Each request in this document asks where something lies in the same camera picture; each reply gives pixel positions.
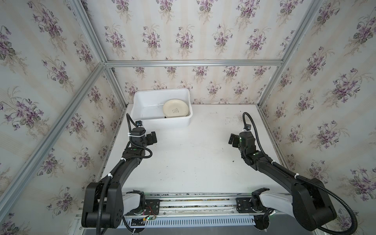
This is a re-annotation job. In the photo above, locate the white plastic bin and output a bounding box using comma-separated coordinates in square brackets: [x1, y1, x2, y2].
[130, 88, 193, 130]

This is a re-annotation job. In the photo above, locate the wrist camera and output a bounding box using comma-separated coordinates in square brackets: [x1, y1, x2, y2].
[243, 124, 252, 132]
[133, 120, 144, 128]

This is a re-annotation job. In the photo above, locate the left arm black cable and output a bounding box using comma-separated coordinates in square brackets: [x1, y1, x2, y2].
[95, 113, 153, 235]

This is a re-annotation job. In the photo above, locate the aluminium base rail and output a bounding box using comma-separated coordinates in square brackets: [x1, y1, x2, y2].
[74, 192, 319, 219]

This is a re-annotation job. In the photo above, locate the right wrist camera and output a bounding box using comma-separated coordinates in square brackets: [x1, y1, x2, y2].
[243, 124, 252, 132]

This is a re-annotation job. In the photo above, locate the large cream plate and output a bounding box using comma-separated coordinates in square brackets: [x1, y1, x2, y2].
[163, 99, 189, 118]

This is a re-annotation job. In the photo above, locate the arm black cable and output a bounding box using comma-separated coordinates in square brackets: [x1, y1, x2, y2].
[242, 112, 358, 235]
[95, 113, 153, 235]

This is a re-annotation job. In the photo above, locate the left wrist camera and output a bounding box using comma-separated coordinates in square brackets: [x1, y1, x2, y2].
[133, 120, 144, 128]

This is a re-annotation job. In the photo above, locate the aluminium frame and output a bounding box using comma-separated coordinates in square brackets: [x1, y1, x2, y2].
[1, 1, 317, 213]

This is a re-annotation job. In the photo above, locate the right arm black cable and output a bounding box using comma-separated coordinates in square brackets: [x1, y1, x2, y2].
[242, 112, 358, 235]

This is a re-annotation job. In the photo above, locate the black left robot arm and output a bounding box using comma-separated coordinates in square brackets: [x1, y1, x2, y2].
[81, 127, 157, 233]

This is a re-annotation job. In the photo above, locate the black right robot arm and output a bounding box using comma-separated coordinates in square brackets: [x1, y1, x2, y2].
[229, 131, 337, 231]

